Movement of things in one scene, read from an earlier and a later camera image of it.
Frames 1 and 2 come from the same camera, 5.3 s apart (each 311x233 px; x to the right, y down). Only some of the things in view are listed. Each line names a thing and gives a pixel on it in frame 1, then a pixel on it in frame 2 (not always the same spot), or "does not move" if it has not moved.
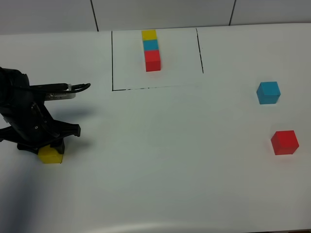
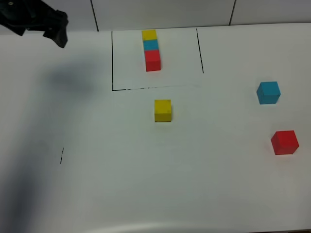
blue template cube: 150,44 does not move
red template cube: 152,60 does not move
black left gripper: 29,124 -> 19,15
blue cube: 268,92 does not move
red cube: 285,142 does not move
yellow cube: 47,155 -> 163,110
